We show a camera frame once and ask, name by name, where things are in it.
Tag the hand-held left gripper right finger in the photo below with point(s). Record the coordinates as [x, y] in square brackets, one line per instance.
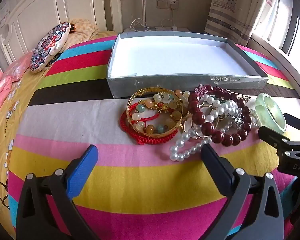
[216, 162]

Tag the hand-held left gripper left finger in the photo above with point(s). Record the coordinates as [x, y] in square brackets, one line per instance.
[82, 170]

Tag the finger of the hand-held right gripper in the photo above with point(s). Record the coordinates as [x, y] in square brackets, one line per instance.
[296, 121]
[271, 136]

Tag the green jade bangle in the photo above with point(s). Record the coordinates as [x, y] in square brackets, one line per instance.
[261, 105]

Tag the grey box with white inside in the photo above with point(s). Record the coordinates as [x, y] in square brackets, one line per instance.
[177, 55]

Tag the colourful striped blanket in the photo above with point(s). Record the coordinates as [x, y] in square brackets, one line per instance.
[65, 120]

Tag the beige windowsill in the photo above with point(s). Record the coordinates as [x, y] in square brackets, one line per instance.
[285, 60]

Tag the wide gold bangle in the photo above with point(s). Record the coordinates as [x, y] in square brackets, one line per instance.
[152, 132]

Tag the yellow floral bedsheet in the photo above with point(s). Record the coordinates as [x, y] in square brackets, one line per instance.
[15, 100]

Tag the window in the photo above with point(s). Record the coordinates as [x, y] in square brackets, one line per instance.
[292, 20]

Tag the pink quilt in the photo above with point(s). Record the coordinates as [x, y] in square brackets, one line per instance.
[5, 82]

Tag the round patterned cushion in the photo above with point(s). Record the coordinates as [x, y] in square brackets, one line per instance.
[50, 46]

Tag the cream boat print curtain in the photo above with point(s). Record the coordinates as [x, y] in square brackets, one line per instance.
[230, 10]

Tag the white charger adapter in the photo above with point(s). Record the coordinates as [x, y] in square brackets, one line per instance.
[174, 27]

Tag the white nightstand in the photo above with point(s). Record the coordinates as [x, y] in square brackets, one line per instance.
[152, 30]

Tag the cream wooden headboard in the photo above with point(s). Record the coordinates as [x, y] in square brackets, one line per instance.
[52, 5]

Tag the beige wall socket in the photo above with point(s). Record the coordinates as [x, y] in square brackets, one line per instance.
[165, 3]

